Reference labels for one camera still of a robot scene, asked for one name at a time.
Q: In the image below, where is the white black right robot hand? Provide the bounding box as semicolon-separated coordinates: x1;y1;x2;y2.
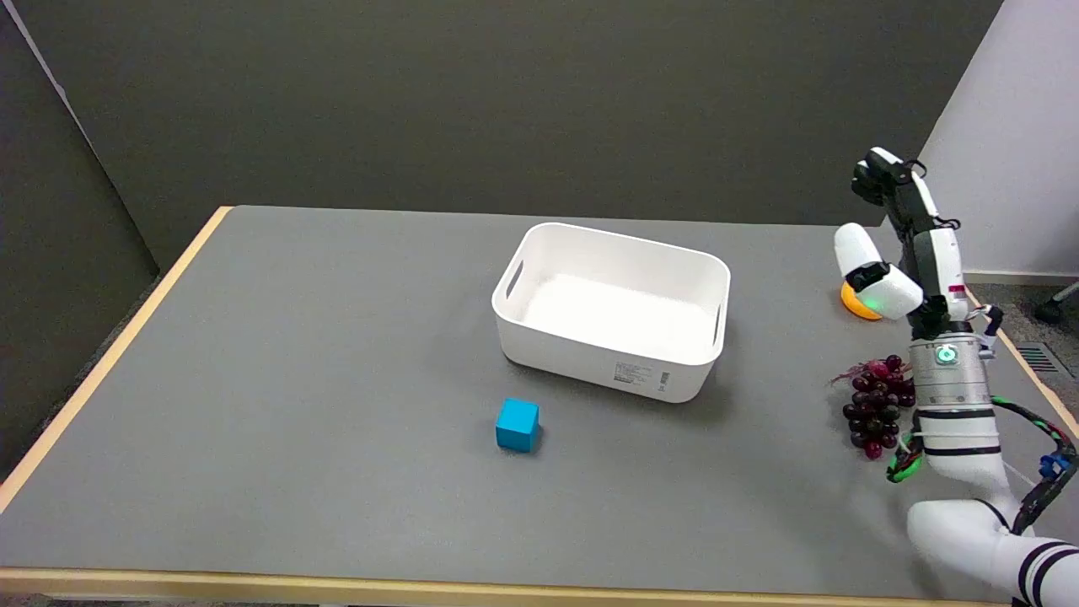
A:
834;147;970;341

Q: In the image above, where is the purple grape bunch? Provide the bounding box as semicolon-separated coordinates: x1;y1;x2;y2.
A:
829;355;918;461

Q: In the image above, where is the orange round fruit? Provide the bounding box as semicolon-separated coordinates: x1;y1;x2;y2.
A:
840;282;883;321

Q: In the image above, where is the black chair base leg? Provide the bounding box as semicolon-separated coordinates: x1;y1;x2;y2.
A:
1036;282;1079;325

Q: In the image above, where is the black floor vent grille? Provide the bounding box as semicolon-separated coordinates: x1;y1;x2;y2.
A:
1015;343;1060;374

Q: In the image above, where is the white plastic storage bin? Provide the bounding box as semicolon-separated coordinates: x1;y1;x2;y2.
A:
491;222;732;404

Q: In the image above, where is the blue cube block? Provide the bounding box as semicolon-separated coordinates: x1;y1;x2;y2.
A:
495;399;540;454

